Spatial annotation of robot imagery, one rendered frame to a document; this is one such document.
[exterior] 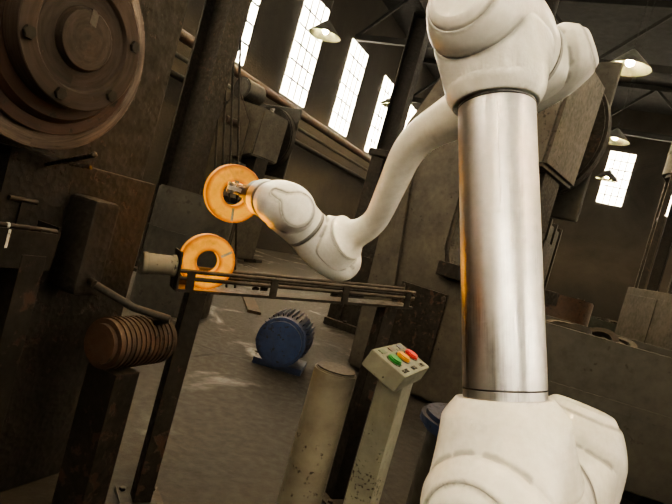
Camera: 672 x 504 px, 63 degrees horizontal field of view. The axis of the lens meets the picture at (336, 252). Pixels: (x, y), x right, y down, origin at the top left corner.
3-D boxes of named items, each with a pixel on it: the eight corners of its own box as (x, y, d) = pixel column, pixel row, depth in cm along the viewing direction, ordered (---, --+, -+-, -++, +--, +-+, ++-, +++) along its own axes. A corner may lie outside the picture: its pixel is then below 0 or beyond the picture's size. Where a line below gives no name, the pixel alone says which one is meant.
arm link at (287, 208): (239, 203, 120) (279, 241, 127) (265, 214, 107) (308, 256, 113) (272, 167, 122) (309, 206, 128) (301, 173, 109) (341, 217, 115)
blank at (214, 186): (206, 159, 143) (210, 160, 140) (262, 168, 150) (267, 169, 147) (199, 218, 145) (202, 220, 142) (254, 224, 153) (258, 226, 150)
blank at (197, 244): (189, 296, 154) (192, 298, 152) (168, 245, 149) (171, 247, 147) (239, 273, 160) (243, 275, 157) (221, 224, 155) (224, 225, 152)
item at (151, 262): (137, 271, 148) (141, 249, 147) (171, 274, 152) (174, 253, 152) (141, 275, 143) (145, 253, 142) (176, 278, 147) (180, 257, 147)
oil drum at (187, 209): (110, 296, 396) (141, 176, 393) (166, 296, 450) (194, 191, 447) (171, 321, 371) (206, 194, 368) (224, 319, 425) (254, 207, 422)
